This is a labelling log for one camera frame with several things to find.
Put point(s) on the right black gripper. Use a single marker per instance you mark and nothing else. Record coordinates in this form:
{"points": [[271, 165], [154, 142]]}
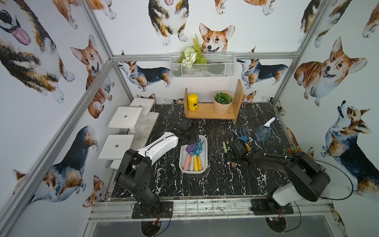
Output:
{"points": [[232, 156]]}

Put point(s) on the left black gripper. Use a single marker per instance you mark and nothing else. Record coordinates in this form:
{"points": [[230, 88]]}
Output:
{"points": [[191, 137]]}

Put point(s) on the green fork wooden handle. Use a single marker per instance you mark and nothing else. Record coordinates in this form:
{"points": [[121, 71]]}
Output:
{"points": [[226, 147]]}

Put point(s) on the blue rake yellow handle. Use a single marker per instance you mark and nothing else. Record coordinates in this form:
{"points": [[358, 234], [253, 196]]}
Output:
{"points": [[241, 135]]}

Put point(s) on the teal rake yellow handle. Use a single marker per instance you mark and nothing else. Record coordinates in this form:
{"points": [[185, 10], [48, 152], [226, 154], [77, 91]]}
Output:
{"points": [[195, 162]]}

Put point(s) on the blue fork yellow handle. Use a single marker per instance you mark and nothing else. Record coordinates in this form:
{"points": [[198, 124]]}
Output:
{"points": [[199, 151]]}

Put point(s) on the light blue fork grey handle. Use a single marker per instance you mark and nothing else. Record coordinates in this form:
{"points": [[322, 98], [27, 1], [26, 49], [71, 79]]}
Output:
{"points": [[191, 166]]}

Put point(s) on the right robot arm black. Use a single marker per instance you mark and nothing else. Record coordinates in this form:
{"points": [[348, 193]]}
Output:
{"points": [[307, 180]]}

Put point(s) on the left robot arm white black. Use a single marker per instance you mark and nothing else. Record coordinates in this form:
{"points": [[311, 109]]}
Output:
{"points": [[134, 172]]}

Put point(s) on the white plastic storage box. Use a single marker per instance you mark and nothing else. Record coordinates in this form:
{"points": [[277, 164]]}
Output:
{"points": [[203, 155]]}

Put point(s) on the wooden shelf rack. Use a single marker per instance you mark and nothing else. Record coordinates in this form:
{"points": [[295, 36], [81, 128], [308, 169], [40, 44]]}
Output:
{"points": [[206, 110]]}

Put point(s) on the yellow canister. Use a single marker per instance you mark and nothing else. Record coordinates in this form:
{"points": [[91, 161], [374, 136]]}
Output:
{"points": [[192, 102]]}

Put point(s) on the clear blue spray bottle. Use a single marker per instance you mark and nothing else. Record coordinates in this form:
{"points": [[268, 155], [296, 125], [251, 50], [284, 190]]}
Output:
{"points": [[263, 133]]}

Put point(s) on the pink pot green plant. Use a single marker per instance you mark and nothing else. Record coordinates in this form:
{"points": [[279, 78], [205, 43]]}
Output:
{"points": [[223, 102]]}

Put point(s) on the white stepped display stand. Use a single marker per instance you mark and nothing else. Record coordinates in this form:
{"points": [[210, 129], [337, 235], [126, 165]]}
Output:
{"points": [[136, 123]]}

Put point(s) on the green pot red flowers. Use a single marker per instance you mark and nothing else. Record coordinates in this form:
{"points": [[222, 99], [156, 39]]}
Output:
{"points": [[292, 151]]}

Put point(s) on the green fern white flowers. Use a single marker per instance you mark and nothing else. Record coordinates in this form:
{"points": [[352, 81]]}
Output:
{"points": [[192, 57]]}

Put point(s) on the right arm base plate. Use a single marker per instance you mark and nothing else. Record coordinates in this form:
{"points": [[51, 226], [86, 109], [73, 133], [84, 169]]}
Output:
{"points": [[267, 206]]}

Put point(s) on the white wire basket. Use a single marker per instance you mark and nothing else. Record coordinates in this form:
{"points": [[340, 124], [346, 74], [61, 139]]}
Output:
{"points": [[218, 65]]}

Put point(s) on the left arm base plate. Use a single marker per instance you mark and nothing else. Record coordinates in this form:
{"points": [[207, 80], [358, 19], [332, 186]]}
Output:
{"points": [[162, 209]]}

